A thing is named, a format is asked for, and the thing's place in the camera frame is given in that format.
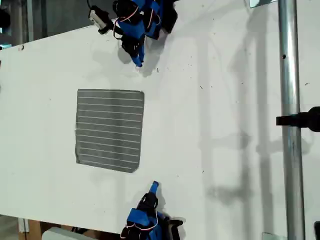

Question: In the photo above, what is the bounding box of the grey striped towel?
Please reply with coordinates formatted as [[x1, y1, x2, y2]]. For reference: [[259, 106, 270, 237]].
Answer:
[[74, 88, 145, 174]]

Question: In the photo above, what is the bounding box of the white plastic container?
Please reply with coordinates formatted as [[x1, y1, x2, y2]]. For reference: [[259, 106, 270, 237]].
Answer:
[[41, 225, 83, 240]]

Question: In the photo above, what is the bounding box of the wooden table leg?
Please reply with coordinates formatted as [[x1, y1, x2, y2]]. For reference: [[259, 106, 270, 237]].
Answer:
[[17, 216, 42, 240]]

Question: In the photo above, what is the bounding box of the dark round background object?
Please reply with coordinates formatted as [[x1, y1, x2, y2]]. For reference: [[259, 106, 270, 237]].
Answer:
[[0, 7, 12, 30]]

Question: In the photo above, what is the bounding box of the black clamp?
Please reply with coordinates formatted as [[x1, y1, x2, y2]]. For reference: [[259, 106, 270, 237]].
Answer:
[[275, 106, 320, 133]]

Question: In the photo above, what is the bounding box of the white-faced black camera box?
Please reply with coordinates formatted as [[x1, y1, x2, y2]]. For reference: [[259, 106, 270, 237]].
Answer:
[[88, 5, 114, 35]]

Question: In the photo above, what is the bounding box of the grey metal frame bar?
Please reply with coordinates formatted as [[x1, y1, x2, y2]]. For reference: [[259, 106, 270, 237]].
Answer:
[[26, 0, 35, 42]]

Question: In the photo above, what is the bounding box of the steel post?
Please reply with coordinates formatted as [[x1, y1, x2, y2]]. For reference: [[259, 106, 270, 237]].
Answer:
[[277, 0, 306, 240]]

